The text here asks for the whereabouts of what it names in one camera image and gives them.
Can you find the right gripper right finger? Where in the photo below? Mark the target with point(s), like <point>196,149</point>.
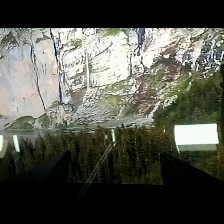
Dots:
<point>181,176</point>

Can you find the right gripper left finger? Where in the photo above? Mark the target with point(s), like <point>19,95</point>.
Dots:
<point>50,173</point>

